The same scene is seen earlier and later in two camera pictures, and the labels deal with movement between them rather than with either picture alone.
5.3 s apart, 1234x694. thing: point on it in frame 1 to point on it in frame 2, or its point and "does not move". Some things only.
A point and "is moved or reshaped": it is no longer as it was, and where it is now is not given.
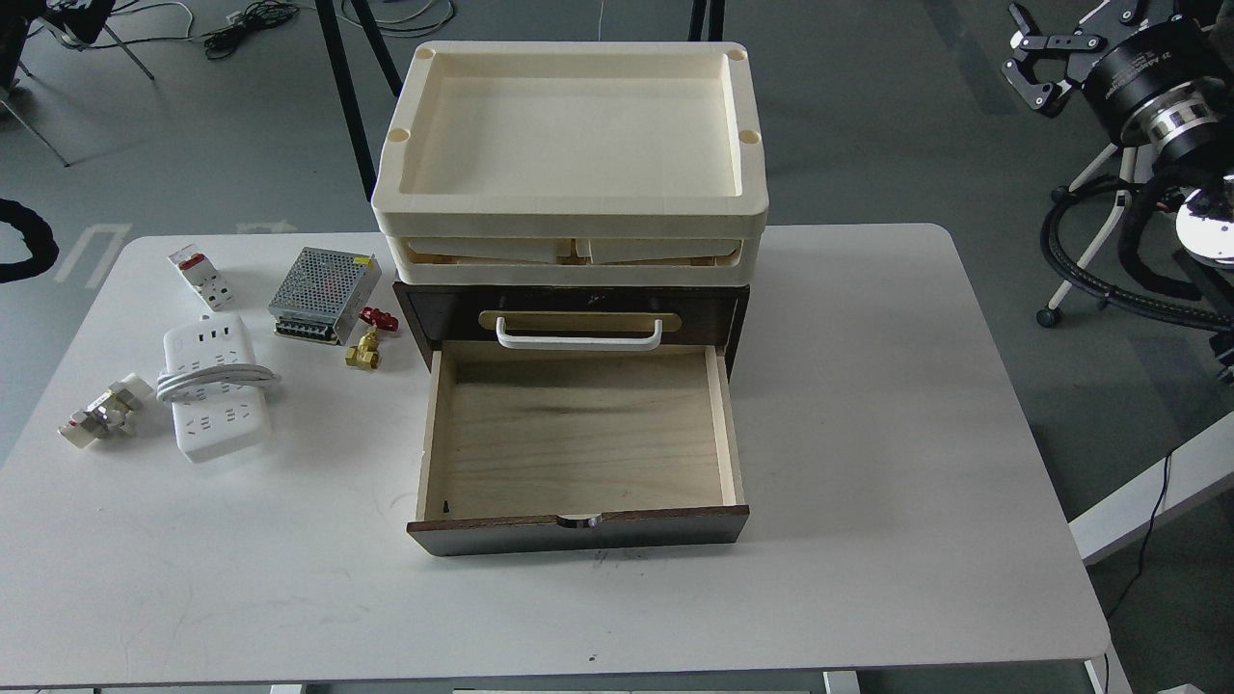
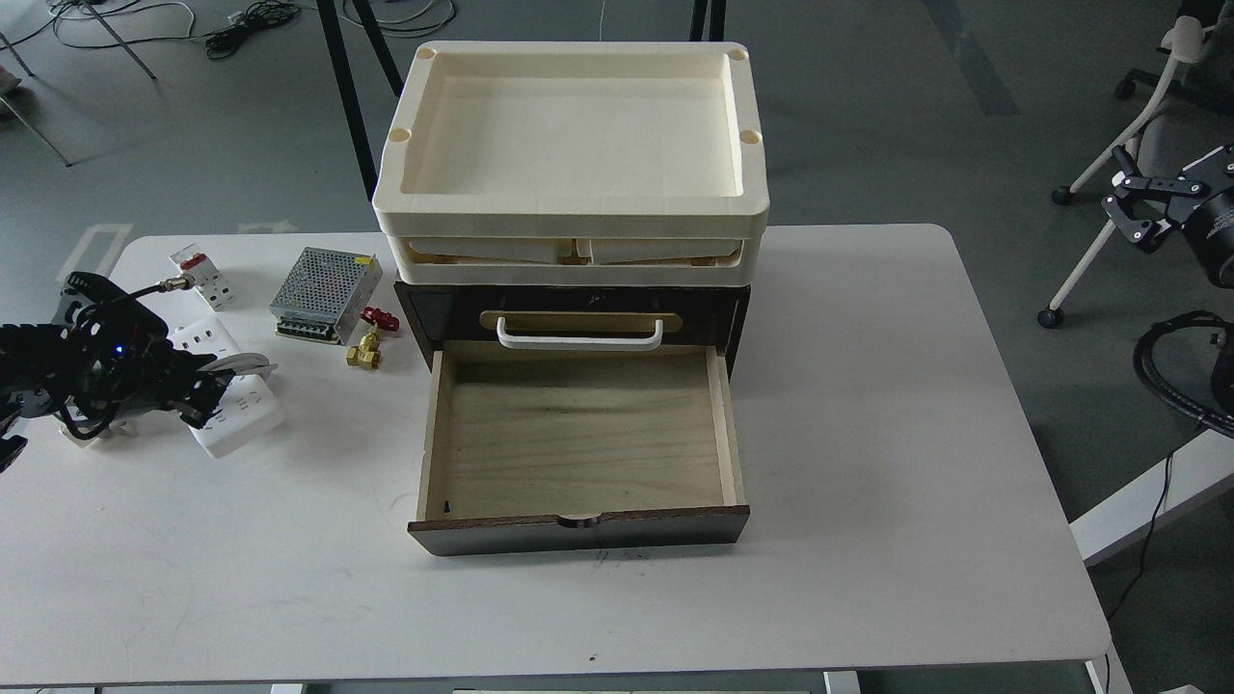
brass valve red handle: (365, 354) does not move
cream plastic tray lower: (576, 260) does not move
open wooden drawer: (538, 445) does not move
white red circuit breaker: (204, 276) does not move
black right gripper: (1148, 48) to (1211, 227)
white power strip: (217, 392) is moved or reshaped
